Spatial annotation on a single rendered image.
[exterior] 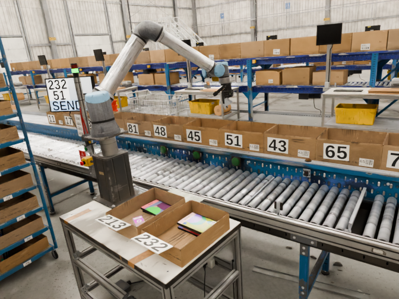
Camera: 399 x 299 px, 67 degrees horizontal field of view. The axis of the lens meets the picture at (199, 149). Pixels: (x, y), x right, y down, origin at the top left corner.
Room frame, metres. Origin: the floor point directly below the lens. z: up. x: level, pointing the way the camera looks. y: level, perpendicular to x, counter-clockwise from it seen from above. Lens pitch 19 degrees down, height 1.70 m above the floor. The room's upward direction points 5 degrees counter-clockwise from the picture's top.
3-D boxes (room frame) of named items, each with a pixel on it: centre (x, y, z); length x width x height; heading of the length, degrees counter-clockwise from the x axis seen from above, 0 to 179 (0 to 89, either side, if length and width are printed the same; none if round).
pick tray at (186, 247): (1.39, 0.10, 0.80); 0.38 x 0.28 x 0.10; 138
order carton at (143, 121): (3.14, 0.52, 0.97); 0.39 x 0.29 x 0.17; 53
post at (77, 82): (2.55, 0.95, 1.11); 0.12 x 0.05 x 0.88; 53
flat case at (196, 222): (1.45, 0.04, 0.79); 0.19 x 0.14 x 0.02; 48
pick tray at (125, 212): (1.60, 0.34, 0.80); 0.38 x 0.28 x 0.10; 139
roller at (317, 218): (1.63, -0.73, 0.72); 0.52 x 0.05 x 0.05; 143
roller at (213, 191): (2.06, -0.16, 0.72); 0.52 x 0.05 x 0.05; 143
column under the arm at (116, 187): (1.95, 0.60, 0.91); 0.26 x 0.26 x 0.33; 48
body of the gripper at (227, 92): (2.49, -0.26, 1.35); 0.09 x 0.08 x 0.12; 69
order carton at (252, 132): (2.43, -0.42, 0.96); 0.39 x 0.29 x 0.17; 53
